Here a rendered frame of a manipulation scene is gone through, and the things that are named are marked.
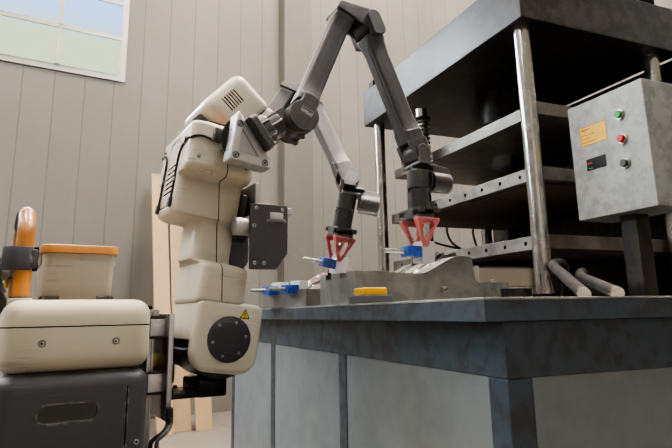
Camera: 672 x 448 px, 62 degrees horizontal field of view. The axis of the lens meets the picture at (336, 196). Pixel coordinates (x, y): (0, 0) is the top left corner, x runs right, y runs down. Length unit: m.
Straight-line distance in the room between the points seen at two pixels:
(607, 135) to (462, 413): 1.21
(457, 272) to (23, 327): 1.09
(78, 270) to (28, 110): 3.72
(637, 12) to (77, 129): 3.94
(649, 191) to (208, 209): 1.28
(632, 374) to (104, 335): 0.94
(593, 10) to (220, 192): 1.66
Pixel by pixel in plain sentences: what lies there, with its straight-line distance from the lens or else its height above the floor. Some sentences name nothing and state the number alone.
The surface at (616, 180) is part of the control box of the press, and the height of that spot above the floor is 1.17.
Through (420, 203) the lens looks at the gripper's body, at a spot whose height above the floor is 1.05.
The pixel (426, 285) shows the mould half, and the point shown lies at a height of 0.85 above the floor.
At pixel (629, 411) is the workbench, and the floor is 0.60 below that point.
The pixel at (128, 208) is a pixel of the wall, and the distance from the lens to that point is 4.85.
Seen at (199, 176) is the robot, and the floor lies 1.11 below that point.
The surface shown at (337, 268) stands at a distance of 1.66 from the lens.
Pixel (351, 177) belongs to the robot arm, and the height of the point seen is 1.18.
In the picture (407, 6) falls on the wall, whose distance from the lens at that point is 7.00.
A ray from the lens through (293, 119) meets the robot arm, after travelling 1.32.
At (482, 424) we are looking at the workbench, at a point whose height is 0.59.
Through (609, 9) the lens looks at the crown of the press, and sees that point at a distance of 2.56.
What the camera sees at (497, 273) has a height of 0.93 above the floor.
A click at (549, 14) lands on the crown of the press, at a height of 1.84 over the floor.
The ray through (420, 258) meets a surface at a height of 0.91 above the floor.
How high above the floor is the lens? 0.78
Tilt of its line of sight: 12 degrees up
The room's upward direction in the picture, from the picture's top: 1 degrees counter-clockwise
